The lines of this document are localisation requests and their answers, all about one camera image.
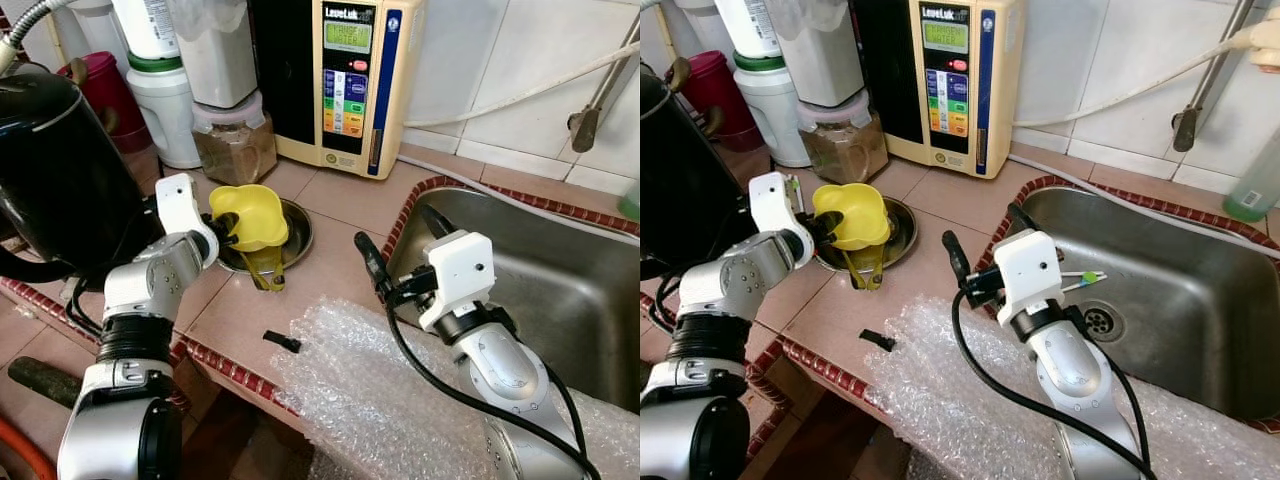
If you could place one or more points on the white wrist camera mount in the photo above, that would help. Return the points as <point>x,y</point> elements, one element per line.
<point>178,205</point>
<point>1030,270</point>
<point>775,205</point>
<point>460,275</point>

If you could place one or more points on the black electric kettle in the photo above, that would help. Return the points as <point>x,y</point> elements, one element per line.
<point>60,170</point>
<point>690,180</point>

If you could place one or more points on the glass jar brown powder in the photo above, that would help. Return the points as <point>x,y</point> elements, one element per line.
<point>845,150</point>
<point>235,150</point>

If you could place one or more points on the translucent white plastic container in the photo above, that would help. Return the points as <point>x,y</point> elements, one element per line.
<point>215,50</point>
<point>825,50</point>

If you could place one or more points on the grey metal faucet pipe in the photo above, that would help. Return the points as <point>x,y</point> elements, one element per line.
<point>1190,125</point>
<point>585,125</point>

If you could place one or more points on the cream faucet diverter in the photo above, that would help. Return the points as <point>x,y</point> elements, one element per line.
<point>1265,45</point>

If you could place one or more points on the maroon plastic cup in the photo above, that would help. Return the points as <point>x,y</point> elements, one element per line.
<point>715,95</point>
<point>105,100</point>

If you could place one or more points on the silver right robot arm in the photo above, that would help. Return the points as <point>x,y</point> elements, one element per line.
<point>1065,365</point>
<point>500,370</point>

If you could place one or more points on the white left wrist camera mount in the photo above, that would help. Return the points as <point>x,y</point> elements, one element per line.
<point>775,205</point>
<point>178,205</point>

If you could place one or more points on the white filter bottle green band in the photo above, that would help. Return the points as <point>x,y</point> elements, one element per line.
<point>775,115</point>
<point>165,115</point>

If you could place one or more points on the steel sink drain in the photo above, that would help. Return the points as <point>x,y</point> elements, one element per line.
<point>1100,322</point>

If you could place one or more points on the white training chopsticks green hinge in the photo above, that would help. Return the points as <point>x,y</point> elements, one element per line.
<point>1090,277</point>
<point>798,195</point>

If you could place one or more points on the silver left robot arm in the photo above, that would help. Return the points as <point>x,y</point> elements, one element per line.
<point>730,290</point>
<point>140,290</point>

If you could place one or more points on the clear bottle blue cap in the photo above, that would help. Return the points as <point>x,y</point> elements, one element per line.
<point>1255,190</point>
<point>630,200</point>

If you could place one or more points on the small black clip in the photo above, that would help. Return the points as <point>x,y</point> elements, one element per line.
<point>283,342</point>
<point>878,340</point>

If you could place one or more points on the clear bubble wrap sheet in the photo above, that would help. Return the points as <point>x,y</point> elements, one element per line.
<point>960,400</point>
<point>360,390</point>

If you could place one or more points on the yellow plastic bowl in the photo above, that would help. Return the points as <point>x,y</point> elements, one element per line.
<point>258,215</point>
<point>860,215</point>

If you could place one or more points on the cream water ionizer machine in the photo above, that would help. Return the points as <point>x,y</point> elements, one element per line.
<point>350,90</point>
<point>950,90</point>

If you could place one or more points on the dark green oblong object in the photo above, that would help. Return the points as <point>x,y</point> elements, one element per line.
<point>40,380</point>

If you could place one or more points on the stainless steel sink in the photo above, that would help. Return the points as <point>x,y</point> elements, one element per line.
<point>560,290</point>
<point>1190,300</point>

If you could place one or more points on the round steel dish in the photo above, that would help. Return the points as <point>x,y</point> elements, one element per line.
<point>298,235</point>
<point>900,232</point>

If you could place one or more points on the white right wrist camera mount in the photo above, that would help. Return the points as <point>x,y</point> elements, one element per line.
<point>460,275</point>
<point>1030,270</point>

